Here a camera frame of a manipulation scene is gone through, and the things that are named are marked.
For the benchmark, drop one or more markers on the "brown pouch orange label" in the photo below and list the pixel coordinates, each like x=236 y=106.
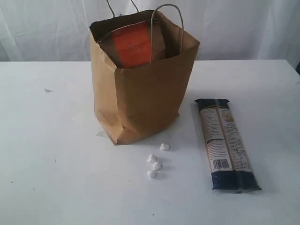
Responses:
x=134 y=45

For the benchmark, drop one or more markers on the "brown paper shopping bag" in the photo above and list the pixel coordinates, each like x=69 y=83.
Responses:
x=134 y=103

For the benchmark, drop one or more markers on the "clear tape piece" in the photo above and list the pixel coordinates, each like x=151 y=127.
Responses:
x=102 y=134

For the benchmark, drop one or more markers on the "black noodle packet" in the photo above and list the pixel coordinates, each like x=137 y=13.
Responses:
x=230 y=166

